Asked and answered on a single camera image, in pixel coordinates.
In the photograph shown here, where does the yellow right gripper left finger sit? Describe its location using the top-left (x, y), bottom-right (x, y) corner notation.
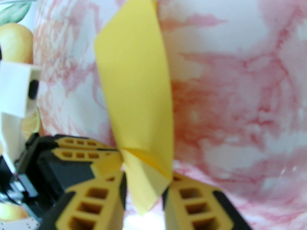
top-left (38, 171), bottom-right (127, 230)

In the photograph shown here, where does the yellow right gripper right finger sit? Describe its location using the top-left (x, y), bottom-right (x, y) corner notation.
top-left (162, 172), bottom-right (250, 230)

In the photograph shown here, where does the yellow paper sheet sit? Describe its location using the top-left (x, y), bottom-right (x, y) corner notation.
top-left (94, 0), bottom-right (174, 216)

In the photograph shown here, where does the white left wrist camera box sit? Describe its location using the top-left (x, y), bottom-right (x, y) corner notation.
top-left (0, 61), bottom-right (42, 153)

